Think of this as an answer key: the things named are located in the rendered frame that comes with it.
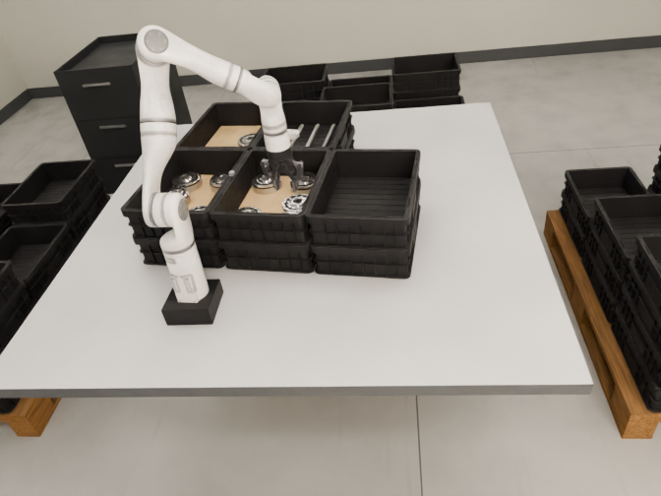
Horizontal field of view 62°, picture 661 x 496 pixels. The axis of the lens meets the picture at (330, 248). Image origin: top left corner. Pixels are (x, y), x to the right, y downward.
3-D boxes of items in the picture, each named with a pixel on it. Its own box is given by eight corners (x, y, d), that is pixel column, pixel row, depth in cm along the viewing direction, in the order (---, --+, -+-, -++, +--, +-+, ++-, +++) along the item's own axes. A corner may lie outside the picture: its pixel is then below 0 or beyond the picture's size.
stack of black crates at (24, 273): (59, 338, 242) (24, 280, 221) (-3, 339, 246) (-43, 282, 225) (95, 278, 273) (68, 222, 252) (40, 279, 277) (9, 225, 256)
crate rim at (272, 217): (304, 223, 157) (303, 217, 156) (209, 219, 164) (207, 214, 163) (332, 155, 187) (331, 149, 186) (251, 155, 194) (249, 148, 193)
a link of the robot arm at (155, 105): (133, 32, 144) (139, 131, 147) (135, 22, 136) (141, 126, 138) (169, 36, 148) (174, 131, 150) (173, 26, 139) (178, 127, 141)
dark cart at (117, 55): (177, 207, 345) (129, 66, 290) (110, 210, 351) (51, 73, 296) (203, 158, 393) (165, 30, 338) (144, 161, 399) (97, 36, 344)
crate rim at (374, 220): (409, 226, 150) (408, 219, 149) (304, 223, 157) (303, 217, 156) (421, 155, 180) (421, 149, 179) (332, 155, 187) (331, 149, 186)
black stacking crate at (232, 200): (308, 249, 163) (303, 217, 156) (216, 244, 170) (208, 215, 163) (334, 179, 193) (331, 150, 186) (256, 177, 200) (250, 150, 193)
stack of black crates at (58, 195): (96, 278, 273) (59, 203, 246) (41, 279, 277) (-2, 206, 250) (126, 229, 304) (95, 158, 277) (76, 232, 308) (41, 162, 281)
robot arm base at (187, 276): (202, 303, 157) (187, 255, 147) (172, 301, 159) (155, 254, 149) (213, 282, 164) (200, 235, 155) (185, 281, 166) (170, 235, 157)
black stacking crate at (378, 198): (409, 253, 156) (408, 221, 149) (309, 249, 163) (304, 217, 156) (421, 180, 186) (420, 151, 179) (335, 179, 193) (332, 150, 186)
